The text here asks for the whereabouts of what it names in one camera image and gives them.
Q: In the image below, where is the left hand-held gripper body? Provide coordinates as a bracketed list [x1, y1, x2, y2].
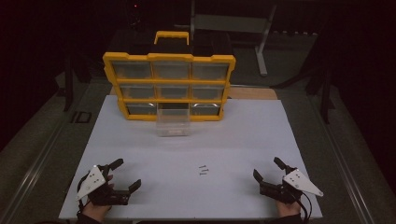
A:
[76, 164, 131, 207]

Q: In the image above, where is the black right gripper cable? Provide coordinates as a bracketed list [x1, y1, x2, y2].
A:
[291, 189, 313, 224]

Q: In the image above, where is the set of closed clear drawers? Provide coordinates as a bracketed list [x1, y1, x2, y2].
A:
[111, 61, 231, 117]

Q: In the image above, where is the person's left hand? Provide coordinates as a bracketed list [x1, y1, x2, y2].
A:
[81, 175, 115, 221]

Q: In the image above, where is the yellow black drawer cabinet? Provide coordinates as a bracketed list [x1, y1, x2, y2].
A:
[102, 30, 236, 122]

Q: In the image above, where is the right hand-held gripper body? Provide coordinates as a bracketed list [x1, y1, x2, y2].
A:
[259, 167, 324, 205]

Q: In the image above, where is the dark device with red light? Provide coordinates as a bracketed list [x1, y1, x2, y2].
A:
[126, 0, 145, 30]

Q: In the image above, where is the pulled-out clear plastic drawer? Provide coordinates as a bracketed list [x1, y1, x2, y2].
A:
[155, 103, 191, 138]

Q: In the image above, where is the black stand leg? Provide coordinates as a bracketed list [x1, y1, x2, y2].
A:
[319, 69, 336, 125]

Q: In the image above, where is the person's right hand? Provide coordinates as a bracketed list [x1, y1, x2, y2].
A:
[275, 200, 302, 218]

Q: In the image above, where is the metal floor rail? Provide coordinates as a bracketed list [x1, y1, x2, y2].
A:
[0, 117, 80, 224]
[322, 122, 379, 224]

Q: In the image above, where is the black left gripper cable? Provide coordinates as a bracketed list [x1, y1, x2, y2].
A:
[76, 172, 92, 217]

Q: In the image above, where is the wooden table board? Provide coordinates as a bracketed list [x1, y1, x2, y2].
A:
[108, 86, 278, 101]

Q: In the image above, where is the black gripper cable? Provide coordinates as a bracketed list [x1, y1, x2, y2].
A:
[76, 172, 92, 217]
[291, 189, 313, 224]

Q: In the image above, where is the grey metal stand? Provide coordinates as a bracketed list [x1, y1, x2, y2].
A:
[189, 0, 278, 77]

